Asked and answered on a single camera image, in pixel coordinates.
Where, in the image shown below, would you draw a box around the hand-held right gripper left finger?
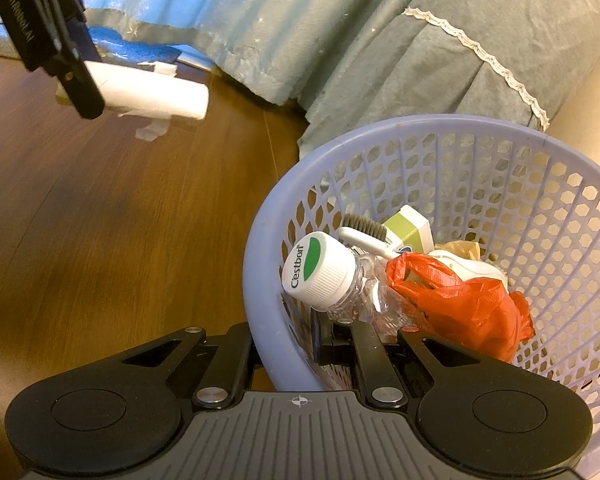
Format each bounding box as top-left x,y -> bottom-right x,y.
100,322 -> 257,407

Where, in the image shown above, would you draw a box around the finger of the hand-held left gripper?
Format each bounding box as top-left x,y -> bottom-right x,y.
47,22 -> 106,121

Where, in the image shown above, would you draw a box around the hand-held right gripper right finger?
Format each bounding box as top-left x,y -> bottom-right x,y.
310,307 -> 501,407

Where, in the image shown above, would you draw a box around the white tissue roll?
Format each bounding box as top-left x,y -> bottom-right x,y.
55,59 -> 211,144

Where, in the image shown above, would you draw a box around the clear plastic bottle green label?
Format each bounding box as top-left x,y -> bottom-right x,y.
281,232 -> 431,342

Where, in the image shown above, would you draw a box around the red plastic bag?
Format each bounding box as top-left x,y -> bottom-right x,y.
385,252 -> 536,364

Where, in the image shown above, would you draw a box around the white toothbrush grey bristles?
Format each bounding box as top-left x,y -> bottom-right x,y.
337,212 -> 404,257

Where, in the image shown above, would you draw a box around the lavender plastic mesh basket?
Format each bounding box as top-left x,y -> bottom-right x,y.
242,115 -> 600,477

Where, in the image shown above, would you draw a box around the white medicine box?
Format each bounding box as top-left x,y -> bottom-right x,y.
381,205 -> 434,254

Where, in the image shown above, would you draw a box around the beige paper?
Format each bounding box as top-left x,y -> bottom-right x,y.
432,240 -> 501,266

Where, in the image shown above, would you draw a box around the grey and blue door mat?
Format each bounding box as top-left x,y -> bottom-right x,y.
0,22 -> 182,64

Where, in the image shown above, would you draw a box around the grey-green starry curtain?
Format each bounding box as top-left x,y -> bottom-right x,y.
180,0 -> 433,127

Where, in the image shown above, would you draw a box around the grey-green bed skirt lace trim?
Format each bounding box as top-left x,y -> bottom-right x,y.
300,0 -> 600,157

